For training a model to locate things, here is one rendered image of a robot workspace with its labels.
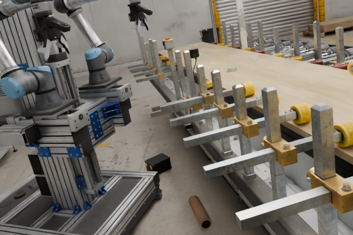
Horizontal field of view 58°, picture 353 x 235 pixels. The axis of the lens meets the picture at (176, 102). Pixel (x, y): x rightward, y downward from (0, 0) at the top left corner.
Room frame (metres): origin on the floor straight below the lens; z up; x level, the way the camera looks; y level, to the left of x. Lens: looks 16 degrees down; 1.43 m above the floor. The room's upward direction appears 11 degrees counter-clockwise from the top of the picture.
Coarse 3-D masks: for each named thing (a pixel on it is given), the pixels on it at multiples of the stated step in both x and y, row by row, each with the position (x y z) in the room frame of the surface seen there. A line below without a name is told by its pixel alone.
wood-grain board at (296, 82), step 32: (192, 64) 2.99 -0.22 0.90; (224, 64) 2.70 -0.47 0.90; (256, 64) 2.46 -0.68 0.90; (288, 64) 2.25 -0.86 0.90; (256, 96) 1.65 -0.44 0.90; (288, 96) 1.55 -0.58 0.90; (320, 96) 1.46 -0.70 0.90; (352, 96) 1.38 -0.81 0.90; (288, 128) 1.22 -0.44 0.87; (352, 160) 0.87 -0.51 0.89
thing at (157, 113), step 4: (180, 108) 1.86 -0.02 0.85; (184, 108) 1.86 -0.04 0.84; (188, 108) 1.86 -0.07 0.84; (152, 112) 1.84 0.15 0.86; (156, 112) 1.83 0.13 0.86; (160, 112) 1.83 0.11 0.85; (164, 112) 1.84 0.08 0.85; (168, 112) 1.84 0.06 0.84; (172, 112) 1.85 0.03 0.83; (152, 116) 1.82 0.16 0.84; (156, 116) 1.83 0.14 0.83
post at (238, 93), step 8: (232, 88) 1.20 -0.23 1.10; (240, 88) 1.17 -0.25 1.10; (240, 96) 1.17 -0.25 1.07; (240, 104) 1.17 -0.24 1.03; (240, 112) 1.17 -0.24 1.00; (240, 136) 1.19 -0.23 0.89; (240, 144) 1.20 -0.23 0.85; (248, 144) 1.17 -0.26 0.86; (248, 152) 1.17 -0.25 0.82; (248, 168) 1.17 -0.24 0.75
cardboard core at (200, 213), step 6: (192, 198) 2.05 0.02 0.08; (198, 198) 2.06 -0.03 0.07; (192, 204) 1.99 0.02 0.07; (198, 204) 1.96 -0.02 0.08; (198, 210) 1.90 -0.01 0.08; (204, 210) 1.89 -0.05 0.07; (198, 216) 1.85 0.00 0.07; (204, 216) 1.82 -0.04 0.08; (204, 222) 1.85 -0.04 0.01; (210, 222) 1.79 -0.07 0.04; (204, 228) 1.78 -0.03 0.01
